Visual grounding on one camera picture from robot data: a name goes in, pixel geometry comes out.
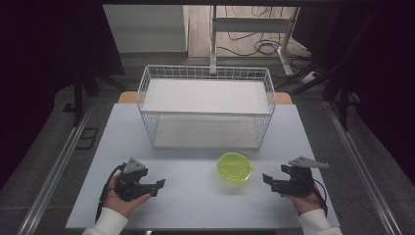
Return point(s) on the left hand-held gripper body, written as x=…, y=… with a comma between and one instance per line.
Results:
x=129, y=182

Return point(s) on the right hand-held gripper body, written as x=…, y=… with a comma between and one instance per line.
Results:
x=298, y=181

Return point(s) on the green plastic bowl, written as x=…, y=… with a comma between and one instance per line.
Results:
x=234, y=167

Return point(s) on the person's left hand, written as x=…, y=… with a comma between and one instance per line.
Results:
x=121, y=203

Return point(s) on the person's right hand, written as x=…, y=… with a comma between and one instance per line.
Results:
x=305, y=203

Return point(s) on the wooden board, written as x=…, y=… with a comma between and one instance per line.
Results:
x=128, y=97

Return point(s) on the white power strip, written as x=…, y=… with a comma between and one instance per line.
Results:
x=309, y=77

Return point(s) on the black metal stand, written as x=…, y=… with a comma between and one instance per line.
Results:
x=88, y=81
x=339, y=78

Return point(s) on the white cabinet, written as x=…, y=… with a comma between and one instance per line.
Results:
x=145, y=29

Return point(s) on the white metal desk frame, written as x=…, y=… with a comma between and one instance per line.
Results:
x=251, y=29

